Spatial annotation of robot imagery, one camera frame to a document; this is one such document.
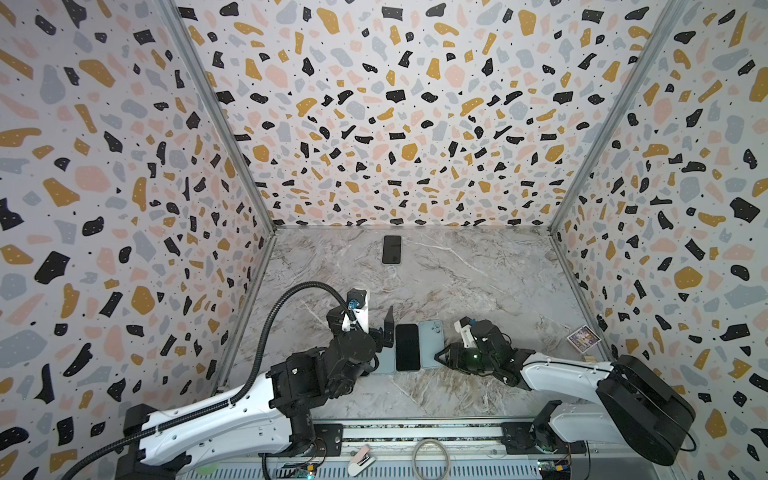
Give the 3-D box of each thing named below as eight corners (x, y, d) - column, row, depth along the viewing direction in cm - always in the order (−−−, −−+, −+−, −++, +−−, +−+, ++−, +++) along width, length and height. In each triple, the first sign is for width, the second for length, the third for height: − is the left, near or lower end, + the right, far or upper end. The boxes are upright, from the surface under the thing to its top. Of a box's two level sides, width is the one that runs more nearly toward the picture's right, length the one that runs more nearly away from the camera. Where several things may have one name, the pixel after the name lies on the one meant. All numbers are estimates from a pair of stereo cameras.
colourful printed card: (582, 354, 91) (586, 350, 89) (566, 337, 95) (570, 333, 93) (597, 343, 94) (602, 339, 92) (581, 327, 97) (585, 323, 95)
